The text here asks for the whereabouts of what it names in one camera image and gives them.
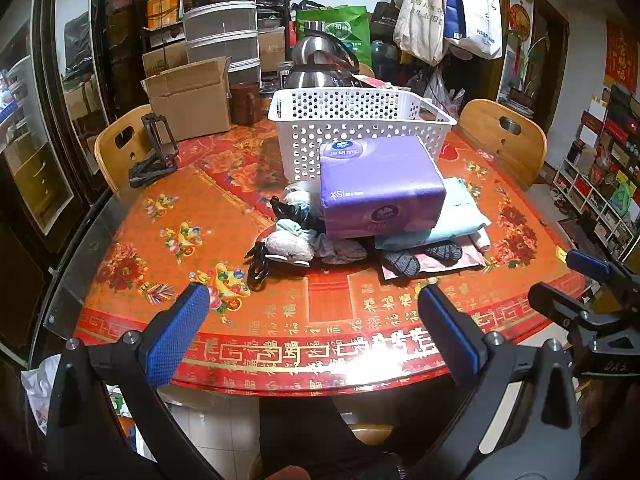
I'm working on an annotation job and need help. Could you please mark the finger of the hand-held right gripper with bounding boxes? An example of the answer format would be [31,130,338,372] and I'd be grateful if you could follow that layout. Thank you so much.
[527,282,608,333]
[565,249,640,288]

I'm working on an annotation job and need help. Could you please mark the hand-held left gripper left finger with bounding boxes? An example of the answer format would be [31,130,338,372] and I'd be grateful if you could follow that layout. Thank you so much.
[46,282,226,480]

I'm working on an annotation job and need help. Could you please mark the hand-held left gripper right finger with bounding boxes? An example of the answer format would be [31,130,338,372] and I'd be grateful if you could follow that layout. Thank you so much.
[417,284,583,480]

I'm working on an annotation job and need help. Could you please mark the bagged grey knit gloves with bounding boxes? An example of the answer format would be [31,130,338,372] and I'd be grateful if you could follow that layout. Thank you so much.
[377,240,466,278]

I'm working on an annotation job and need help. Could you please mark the light teal soft packet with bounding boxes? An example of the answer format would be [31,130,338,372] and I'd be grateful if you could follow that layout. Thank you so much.
[375,176,493,251]

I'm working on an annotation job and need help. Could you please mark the purple tissue pack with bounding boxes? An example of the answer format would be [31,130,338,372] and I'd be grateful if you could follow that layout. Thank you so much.
[319,135,447,240]

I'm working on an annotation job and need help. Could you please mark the white perforated plastic basket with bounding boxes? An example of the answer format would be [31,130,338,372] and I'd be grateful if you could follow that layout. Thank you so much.
[267,87,458,183]

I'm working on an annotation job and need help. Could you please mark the white cubby shelf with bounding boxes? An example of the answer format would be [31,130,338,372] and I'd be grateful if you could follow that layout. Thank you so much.
[550,159,640,261]

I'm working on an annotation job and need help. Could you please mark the pink flat packet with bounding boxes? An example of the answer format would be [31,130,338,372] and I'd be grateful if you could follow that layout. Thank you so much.
[380,229,490,282]

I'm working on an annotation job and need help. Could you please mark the red printed tablecloth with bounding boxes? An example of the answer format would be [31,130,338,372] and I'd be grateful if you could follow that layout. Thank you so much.
[75,120,588,398]

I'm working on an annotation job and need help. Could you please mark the wooden chair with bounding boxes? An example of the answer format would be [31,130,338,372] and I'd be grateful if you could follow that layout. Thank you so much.
[94,105,156,193]
[457,99,548,191]

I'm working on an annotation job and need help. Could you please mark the grey blue cloth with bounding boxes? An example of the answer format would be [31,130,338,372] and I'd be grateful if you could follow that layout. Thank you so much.
[312,235,371,266]

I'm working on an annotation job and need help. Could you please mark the white grey sock ball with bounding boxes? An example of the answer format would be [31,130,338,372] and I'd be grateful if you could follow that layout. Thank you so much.
[264,232,316,265]

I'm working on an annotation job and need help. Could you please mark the white plastic bag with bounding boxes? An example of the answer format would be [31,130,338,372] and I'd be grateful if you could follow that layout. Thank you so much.
[21,354,63,436]

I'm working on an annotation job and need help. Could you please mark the black cloth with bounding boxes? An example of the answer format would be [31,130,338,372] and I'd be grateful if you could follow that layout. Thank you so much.
[270,195,328,236]

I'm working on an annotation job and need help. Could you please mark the black folding phone stand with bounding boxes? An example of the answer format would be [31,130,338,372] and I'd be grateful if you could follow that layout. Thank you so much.
[128,114,179,189]

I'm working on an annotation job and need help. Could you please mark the open cardboard box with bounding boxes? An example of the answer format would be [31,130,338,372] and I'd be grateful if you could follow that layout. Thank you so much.
[141,56,233,142]

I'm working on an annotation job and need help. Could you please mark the brown jar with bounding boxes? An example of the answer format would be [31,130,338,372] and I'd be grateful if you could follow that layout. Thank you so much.
[229,81,263,126]

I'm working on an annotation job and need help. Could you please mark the dark glass cabinet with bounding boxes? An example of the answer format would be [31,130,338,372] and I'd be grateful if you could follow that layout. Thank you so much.
[0,0,146,266]

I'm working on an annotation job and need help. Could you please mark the colourful paper packets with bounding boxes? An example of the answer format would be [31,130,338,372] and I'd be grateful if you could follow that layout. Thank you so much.
[352,75,401,92]

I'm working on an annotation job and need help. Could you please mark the white tote bag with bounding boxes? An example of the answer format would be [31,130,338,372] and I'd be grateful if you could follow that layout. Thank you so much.
[452,0,503,60]

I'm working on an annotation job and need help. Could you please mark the large water bottle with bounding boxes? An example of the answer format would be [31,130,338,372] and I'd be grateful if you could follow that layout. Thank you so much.
[370,40,401,81]

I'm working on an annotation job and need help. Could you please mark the steel pot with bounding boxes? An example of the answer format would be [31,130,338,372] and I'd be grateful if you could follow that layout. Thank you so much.
[284,69,348,91]

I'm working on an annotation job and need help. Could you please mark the blue bag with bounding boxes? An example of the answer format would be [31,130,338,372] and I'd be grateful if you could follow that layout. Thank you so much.
[444,0,463,43]

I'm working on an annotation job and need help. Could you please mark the beige tote bag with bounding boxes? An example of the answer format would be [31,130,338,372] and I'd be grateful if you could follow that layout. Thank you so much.
[393,0,448,67]

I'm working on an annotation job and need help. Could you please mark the steel kettle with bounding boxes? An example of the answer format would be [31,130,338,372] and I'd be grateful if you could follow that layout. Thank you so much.
[290,30,361,75]

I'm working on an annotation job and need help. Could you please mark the stacked plastic drawer unit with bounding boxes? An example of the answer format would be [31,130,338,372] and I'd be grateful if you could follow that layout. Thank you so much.
[180,0,262,88]

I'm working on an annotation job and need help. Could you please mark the green shopping bag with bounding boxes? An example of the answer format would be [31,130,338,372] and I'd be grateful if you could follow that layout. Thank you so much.
[296,5,372,66]

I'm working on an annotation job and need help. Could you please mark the black looped cord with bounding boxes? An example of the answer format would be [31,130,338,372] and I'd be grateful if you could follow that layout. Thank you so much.
[244,241,273,292]

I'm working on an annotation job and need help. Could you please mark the red wall poster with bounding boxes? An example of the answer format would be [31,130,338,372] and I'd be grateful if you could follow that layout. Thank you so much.
[605,20,640,93]

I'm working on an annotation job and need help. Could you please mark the red round wall ornament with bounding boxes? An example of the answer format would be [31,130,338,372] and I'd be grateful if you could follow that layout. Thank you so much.
[507,4,532,36]

